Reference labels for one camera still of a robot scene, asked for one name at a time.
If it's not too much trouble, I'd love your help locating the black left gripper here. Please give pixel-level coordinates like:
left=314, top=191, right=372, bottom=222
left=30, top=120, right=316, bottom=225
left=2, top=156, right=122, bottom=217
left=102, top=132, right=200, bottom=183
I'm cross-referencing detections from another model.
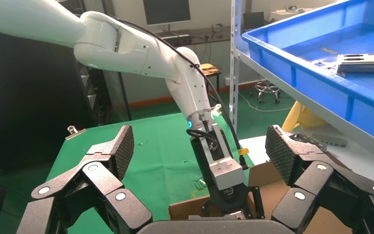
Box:
left=190, top=136, right=266, bottom=220

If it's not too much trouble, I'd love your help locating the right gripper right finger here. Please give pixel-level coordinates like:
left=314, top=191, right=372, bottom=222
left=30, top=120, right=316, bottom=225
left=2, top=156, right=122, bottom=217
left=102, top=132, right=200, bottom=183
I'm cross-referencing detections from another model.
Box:
left=265, top=125, right=374, bottom=234

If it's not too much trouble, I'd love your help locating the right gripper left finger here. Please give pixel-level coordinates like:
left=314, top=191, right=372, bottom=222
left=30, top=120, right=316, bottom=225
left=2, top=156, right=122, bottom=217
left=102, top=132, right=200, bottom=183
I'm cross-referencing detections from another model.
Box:
left=16, top=124, right=154, bottom=234

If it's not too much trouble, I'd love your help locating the silver metal shield plate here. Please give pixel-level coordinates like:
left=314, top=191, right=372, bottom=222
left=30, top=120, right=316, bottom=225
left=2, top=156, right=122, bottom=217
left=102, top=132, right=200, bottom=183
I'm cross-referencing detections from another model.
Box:
left=227, top=210, right=247, bottom=221

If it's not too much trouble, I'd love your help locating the brown cardboard box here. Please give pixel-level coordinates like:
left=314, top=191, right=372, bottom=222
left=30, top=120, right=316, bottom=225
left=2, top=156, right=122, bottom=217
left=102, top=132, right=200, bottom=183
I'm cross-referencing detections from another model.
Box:
left=168, top=159, right=352, bottom=234

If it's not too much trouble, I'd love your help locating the blue plastic tray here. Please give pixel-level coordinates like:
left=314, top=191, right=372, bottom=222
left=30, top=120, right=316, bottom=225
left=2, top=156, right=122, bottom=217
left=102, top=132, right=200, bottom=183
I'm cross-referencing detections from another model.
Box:
left=242, top=0, right=374, bottom=149

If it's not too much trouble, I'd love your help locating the black box on desk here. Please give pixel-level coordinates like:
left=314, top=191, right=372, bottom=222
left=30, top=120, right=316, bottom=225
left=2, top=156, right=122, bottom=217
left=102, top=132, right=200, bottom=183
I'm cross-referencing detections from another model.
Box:
left=242, top=11, right=265, bottom=31

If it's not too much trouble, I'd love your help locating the toothed grey metal strip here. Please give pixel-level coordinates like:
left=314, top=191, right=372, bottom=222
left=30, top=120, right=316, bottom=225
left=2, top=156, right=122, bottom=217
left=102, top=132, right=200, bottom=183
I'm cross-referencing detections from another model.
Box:
left=309, top=133, right=349, bottom=148
left=292, top=133, right=326, bottom=153

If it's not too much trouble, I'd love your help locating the silver binder clip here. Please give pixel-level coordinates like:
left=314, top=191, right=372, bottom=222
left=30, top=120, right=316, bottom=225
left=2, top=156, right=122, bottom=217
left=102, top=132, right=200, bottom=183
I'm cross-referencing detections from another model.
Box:
left=65, top=125, right=87, bottom=141

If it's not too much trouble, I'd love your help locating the green table cloth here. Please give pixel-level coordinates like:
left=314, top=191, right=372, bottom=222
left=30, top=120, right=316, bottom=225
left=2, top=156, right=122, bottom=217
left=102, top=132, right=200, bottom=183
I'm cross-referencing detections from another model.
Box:
left=45, top=111, right=255, bottom=234

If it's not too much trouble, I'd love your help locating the yellow plastic object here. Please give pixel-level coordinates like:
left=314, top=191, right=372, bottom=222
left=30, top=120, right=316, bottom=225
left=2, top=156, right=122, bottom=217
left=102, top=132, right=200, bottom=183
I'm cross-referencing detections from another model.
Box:
left=281, top=100, right=327, bottom=133

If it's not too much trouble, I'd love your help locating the black equipment rack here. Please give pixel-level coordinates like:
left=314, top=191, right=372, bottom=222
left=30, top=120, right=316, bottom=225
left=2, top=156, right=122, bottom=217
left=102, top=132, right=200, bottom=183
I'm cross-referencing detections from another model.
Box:
left=55, top=0, right=113, bottom=127

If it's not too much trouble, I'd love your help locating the chrome swivel stool base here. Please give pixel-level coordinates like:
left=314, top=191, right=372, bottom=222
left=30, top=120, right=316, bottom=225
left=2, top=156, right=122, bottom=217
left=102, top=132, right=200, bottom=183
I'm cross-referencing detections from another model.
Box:
left=250, top=80, right=283, bottom=105

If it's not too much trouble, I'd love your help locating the black partition panel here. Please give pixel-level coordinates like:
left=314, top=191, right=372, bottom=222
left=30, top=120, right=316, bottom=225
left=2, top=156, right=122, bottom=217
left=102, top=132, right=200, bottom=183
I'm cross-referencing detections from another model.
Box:
left=0, top=27, right=78, bottom=172

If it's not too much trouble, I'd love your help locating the stack of metal shield plates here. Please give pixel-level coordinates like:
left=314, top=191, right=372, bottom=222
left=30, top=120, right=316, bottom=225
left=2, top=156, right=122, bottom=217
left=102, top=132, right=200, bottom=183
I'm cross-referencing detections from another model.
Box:
left=336, top=52, right=374, bottom=74

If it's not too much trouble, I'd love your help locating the small orange top table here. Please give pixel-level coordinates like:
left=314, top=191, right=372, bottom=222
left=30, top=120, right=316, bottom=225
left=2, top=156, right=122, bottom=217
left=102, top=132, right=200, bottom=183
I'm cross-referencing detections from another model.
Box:
left=200, top=63, right=223, bottom=94

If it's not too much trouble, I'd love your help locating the white metal shelf rack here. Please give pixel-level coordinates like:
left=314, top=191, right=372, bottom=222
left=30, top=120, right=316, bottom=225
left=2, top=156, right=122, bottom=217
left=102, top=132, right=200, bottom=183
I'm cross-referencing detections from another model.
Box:
left=229, top=0, right=374, bottom=191

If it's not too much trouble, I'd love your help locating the black desktop device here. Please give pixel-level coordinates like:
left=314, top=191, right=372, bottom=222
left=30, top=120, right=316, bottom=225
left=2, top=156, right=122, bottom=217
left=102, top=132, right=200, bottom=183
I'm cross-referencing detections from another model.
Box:
left=156, top=30, right=192, bottom=46

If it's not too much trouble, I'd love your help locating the dark office desk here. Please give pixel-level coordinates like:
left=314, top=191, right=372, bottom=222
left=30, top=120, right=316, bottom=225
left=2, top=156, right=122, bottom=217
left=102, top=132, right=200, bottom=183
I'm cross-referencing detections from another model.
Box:
left=154, top=25, right=233, bottom=47

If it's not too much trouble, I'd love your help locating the black computer monitor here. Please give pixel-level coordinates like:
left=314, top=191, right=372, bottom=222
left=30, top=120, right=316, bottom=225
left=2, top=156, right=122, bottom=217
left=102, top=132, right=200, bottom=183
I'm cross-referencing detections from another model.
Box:
left=142, top=0, right=191, bottom=27

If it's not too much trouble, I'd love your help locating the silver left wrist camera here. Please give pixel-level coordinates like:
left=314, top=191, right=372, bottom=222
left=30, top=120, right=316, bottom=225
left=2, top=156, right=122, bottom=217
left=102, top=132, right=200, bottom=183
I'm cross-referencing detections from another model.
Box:
left=201, top=123, right=246, bottom=191

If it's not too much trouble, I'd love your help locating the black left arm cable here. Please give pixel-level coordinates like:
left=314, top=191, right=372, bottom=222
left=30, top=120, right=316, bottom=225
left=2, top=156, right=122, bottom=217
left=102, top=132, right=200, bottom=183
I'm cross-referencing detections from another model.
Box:
left=116, top=16, right=249, bottom=171

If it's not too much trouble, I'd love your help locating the white floor cable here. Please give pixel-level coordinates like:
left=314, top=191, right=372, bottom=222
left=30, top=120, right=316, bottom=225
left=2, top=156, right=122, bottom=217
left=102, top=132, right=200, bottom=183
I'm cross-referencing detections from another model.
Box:
left=238, top=92, right=293, bottom=114

